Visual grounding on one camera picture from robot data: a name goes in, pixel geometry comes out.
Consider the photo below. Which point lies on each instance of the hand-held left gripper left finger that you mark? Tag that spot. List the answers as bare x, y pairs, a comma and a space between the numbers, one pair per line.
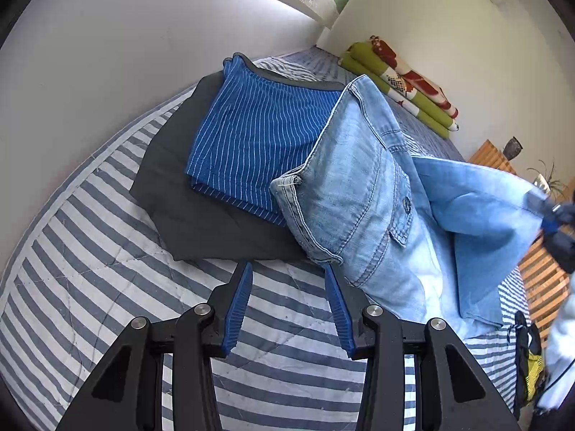
238, 305

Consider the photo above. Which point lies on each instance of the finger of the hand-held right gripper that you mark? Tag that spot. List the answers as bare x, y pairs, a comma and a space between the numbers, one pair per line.
549, 220

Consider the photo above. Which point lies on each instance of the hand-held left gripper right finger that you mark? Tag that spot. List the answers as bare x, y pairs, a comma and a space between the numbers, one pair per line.
339, 314

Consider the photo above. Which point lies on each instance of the black yellow garment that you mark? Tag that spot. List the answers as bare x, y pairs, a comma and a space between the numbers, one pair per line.
521, 345

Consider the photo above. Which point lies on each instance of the light blue denim pants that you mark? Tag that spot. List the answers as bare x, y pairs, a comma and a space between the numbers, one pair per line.
359, 197

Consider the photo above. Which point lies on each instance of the person's right forearm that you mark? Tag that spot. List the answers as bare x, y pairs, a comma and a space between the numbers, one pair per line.
557, 423

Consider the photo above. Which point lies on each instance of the dark grey folded pants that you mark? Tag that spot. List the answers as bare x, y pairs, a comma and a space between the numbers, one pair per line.
179, 202

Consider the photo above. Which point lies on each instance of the blue striped folded pants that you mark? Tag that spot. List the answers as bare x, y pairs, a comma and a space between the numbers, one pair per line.
251, 134

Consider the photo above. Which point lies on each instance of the person's right hand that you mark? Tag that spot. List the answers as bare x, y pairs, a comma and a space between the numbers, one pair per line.
559, 350

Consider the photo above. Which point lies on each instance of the potted plant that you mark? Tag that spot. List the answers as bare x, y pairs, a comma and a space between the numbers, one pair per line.
546, 184

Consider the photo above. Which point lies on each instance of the dark vase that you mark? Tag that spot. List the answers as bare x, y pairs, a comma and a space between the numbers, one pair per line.
513, 148

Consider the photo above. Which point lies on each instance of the blue white striped bed quilt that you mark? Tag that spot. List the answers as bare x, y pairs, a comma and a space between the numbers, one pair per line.
112, 256

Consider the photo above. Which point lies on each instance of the red white folded blanket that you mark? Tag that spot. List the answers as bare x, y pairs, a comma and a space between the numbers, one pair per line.
417, 81

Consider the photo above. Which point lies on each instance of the green folded blanket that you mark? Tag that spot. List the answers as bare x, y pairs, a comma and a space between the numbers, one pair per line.
355, 58

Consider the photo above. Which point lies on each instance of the wooden slatted rail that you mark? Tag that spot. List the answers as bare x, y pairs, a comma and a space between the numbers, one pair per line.
539, 278

